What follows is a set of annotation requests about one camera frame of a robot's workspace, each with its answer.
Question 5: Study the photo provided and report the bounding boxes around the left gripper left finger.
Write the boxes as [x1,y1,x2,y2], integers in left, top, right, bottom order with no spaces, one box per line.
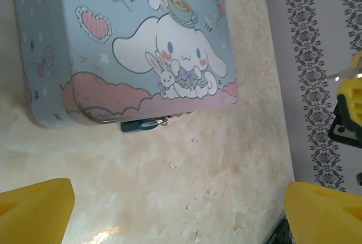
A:
[0,178,75,244]

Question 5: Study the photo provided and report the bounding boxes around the blue cartoon tin box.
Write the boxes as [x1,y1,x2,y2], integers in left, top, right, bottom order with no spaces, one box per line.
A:
[14,0,240,129]

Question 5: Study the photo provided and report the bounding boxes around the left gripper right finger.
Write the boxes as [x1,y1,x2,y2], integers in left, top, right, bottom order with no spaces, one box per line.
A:
[283,181,362,244]

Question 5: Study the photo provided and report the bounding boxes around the small teal padlock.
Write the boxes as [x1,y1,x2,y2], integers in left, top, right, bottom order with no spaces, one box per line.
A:
[120,116,171,135]

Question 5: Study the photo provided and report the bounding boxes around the aluminium frame bar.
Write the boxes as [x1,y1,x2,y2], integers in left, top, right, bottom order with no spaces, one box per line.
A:
[265,211,297,244]

